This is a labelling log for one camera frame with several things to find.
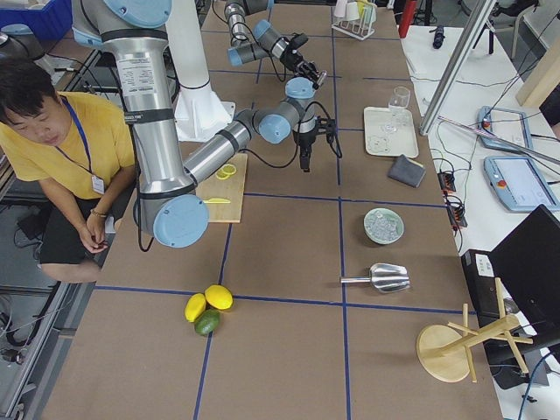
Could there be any cream bear serving tray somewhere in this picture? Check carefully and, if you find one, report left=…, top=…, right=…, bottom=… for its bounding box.
left=363, top=107, right=419, bottom=158

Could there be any clear wine glass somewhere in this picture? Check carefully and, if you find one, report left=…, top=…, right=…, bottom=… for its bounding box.
left=383, top=86, right=410, bottom=133

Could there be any steel muddler black tip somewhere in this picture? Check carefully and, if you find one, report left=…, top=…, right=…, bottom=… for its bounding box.
left=317, top=71, right=327, bottom=86

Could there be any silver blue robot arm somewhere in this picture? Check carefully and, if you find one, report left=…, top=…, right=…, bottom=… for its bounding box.
left=72, top=1, right=340, bottom=248
left=224, top=0, right=326, bottom=89

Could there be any yellow plastic knife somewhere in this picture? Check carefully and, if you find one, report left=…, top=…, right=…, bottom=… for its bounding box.
left=203, top=198, right=231, bottom=205

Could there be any bamboo cutting board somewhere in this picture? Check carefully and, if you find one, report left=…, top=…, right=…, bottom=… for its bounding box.
left=196, top=153, right=248, bottom=223

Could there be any blue storage bin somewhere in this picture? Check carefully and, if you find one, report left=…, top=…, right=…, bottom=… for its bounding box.
left=1, top=0, right=73, bottom=40

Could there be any metal ice scoop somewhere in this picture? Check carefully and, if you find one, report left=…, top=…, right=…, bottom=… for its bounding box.
left=340, top=262, right=410, bottom=294

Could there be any wooden cup tree stand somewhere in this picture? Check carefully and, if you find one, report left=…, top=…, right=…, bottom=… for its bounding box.
left=416, top=277, right=533, bottom=383

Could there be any whole green lime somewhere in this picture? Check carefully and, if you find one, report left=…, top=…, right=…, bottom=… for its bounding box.
left=194, top=309, right=221, bottom=336

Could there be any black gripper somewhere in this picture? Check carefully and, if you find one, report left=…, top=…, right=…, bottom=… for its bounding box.
left=292, top=116, right=336, bottom=172
left=283, top=33, right=319, bottom=90

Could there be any blue teach pendant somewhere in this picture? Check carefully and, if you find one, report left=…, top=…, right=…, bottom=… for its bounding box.
left=478, top=106, right=533, bottom=153
left=483, top=157, right=559, bottom=213

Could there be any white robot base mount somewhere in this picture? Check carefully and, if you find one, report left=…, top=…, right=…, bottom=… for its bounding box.
left=165, top=0, right=235, bottom=143

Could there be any white wire cup rack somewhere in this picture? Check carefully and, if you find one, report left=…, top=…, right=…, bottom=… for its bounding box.
left=332, top=0, right=377, bottom=40

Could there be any whole yellow lemon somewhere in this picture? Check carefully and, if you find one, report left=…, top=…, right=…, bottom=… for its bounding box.
left=184, top=293, right=207, bottom=323
left=204, top=284, right=234, bottom=310

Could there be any black orange power strip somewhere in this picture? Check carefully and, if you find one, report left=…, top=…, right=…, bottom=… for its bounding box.
left=437, top=171, right=468, bottom=231

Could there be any aluminium frame post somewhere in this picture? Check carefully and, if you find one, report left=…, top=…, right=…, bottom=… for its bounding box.
left=419, top=0, right=495, bottom=136

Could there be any far blue teach pendant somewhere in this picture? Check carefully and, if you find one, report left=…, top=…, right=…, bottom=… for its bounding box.
left=478, top=106, right=533, bottom=153

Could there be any near blue teach pendant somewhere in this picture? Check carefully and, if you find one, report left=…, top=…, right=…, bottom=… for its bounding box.
left=483, top=157, right=559, bottom=213

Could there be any green bowl of ice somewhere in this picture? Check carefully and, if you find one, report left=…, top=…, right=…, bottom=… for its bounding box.
left=363, top=208, right=404, bottom=245

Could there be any black monitor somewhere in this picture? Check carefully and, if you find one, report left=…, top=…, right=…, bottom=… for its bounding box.
left=489, top=205, right=559, bottom=337

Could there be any black desktop box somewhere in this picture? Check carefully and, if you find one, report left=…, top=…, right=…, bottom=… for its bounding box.
left=461, top=249, right=499, bottom=318

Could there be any person in yellow shirt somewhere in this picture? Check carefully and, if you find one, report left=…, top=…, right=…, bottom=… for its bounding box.
left=1, top=58, right=137, bottom=284

